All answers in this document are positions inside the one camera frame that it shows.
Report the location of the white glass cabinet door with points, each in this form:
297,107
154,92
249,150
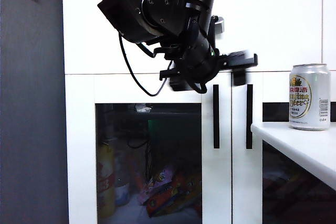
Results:
240,182
78,142

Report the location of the pink snack packet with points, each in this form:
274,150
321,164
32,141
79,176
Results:
158,182

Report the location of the narrow white drawer front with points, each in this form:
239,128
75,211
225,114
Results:
329,24

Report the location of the red stick snack packet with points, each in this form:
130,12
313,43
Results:
136,174

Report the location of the yellow detergent bottle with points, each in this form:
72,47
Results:
105,182

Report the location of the clear sanitizer bottle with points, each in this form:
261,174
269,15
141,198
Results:
122,193

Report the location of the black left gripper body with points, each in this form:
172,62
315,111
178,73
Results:
199,66

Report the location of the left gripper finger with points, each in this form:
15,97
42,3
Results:
176,83
240,61

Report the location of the wide white drawer front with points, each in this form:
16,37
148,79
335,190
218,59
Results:
275,37

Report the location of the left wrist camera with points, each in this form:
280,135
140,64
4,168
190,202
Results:
219,24

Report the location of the silver beer can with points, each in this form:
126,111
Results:
317,90

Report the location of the yellow noodle packet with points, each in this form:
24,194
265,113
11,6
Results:
190,187

